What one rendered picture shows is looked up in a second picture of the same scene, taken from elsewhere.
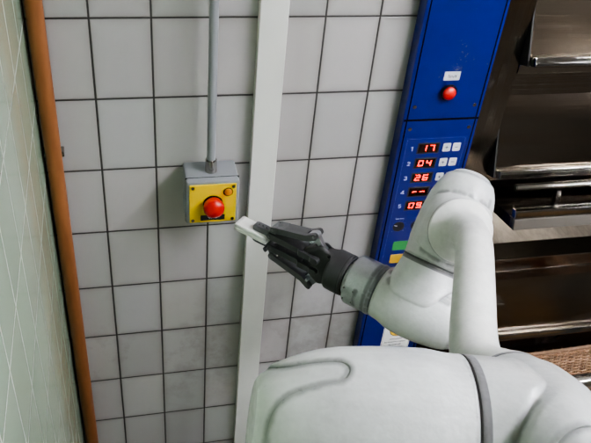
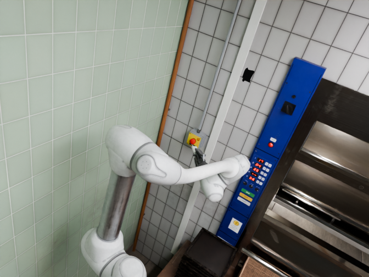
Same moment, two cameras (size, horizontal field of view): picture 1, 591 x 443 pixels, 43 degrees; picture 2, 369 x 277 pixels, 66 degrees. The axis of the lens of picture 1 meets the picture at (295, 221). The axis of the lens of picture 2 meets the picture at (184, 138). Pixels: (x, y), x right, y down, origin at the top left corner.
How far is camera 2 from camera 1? 0.84 m
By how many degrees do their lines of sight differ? 33
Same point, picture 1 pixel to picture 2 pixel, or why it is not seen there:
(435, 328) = (207, 189)
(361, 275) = not seen: hidden behind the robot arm
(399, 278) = not seen: hidden behind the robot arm
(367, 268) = not seen: hidden behind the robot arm
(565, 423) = (147, 153)
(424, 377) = (138, 136)
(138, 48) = (194, 91)
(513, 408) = (146, 149)
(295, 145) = (223, 139)
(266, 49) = (223, 105)
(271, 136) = (217, 132)
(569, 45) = (318, 150)
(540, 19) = (310, 137)
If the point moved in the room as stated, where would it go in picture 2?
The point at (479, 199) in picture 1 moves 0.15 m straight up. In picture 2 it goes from (240, 163) to (251, 138)
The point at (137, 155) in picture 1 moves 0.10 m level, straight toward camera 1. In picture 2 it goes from (184, 120) to (177, 124)
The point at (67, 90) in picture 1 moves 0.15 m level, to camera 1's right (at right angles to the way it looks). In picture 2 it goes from (175, 94) to (190, 105)
